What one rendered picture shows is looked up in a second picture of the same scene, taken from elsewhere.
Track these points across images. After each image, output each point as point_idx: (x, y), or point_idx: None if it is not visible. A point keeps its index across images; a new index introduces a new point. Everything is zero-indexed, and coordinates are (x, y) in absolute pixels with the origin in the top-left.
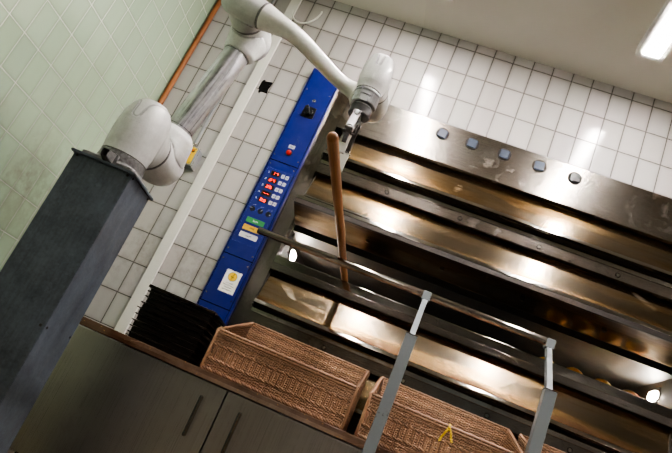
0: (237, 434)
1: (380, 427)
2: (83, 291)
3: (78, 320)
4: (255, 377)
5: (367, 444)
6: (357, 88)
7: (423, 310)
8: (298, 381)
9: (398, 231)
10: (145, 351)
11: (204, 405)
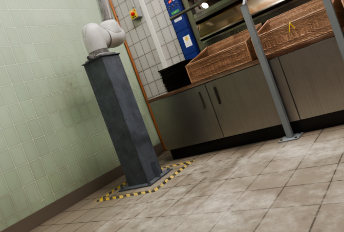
0: (219, 93)
1: (259, 49)
2: (127, 99)
3: (136, 107)
4: (210, 70)
5: (260, 60)
6: None
7: None
8: (224, 59)
9: None
10: (171, 94)
11: (202, 94)
